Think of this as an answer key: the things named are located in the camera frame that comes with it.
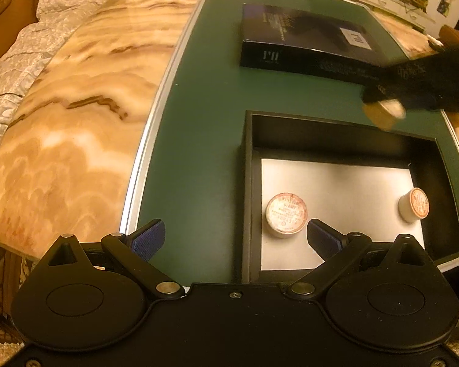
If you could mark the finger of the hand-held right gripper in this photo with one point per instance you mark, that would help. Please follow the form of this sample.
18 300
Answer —
378 91

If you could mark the dark printed box lid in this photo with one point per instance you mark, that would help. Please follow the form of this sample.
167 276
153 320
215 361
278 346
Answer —
310 42

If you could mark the small round tan container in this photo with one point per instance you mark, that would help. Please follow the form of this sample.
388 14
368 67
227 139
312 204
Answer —
415 204
386 114
287 214

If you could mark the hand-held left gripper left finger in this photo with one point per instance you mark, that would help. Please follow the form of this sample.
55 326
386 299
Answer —
150 237

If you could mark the white lace sofa cover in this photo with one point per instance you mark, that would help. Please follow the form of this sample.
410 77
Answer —
26 49

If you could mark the marble desktop with green panel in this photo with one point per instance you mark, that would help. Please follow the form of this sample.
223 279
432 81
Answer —
80 122

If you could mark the brown leather sofa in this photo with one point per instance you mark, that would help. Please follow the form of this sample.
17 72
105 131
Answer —
7 4

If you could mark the wall photo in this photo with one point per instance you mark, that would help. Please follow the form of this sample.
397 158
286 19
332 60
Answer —
445 3

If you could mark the brown leather chair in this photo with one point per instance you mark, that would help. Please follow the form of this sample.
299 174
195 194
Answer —
457 37

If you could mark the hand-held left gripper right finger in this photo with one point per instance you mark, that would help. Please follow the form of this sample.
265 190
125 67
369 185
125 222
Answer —
321 237

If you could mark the black box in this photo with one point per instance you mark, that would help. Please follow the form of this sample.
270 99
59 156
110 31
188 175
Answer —
329 141

